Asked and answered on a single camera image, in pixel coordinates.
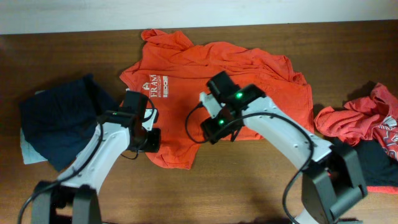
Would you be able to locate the black shirt in pile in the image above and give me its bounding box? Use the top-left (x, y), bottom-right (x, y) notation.
top-left (354, 140), bottom-right (397, 187)

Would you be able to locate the folded light blue shirt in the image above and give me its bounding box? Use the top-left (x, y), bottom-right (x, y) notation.
top-left (20, 90), bottom-right (49, 165)

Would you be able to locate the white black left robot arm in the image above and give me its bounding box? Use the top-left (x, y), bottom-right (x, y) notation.
top-left (29, 91), bottom-right (160, 223)

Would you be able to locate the orange t-shirt white print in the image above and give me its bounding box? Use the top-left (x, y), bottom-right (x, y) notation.
top-left (119, 29), bottom-right (315, 170)

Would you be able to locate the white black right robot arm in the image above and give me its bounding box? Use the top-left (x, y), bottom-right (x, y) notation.
top-left (200, 72), bottom-right (368, 223)

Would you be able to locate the red patterned shirt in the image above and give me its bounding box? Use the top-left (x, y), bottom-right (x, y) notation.
top-left (314, 83), bottom-right (397, 194)

